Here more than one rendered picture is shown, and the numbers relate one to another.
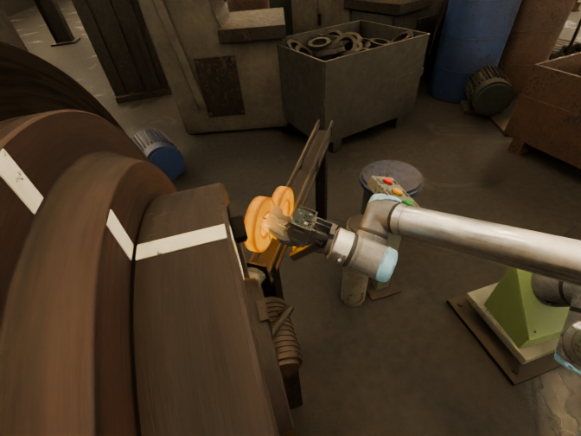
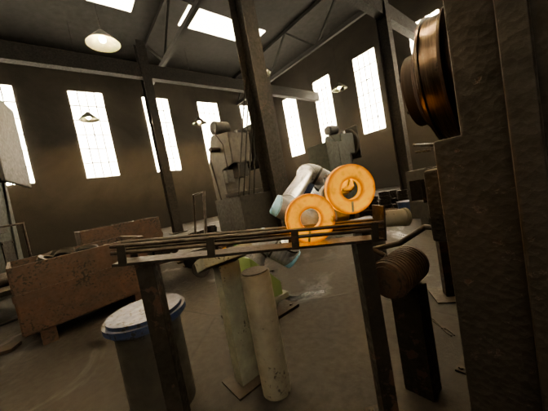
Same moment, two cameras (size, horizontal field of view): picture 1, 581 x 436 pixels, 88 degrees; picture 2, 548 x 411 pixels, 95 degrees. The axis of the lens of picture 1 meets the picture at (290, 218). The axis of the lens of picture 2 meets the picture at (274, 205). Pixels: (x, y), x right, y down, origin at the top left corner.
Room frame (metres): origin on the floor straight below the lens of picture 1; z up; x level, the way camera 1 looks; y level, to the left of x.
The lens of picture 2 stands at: (1.17, 0.67, 0.83)
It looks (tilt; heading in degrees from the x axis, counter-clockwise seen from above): 4 degrees down; 243
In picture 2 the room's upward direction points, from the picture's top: 10 degrees counter-clockwise
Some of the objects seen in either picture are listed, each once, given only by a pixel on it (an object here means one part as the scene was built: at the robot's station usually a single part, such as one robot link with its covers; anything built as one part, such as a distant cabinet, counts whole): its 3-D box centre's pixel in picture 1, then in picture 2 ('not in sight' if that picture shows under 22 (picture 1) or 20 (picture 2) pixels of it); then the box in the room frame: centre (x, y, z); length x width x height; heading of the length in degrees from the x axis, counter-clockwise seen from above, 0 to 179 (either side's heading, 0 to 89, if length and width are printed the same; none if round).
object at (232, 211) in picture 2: not in sight; (259, 214); (-0.64, -3.53, 0.43); 1.23 x 0.93 x 0.87; 10
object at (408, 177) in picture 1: (385, 206); (155, 355); (1.25, -0.54, 0.21); 0.32 x 0.32 x 0.43
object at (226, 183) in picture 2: not in sight; (237, 173); (-1.12, -5.58, 1.42); 1.43 x 1.22 x 2.85; 107
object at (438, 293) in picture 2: not in sight; (441, 236); (-0.37, -0.23, 0.36); 0.26 x 0.20 x 0.72; 47
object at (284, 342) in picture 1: (279, 362); (408, 325); (0.43, 0.08, 0.27); 0.22 x 0.13 x 0.53; 12
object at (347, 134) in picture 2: not in sight; (343, 161); (-5.30, -6.09, 1.36); 1.37 x 1.16 x 2.71; 92
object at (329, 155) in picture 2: not in sight; (334, 182); (-2.16, -3.15, 0.75); 0.70 x 0.48 x 1.50; 12
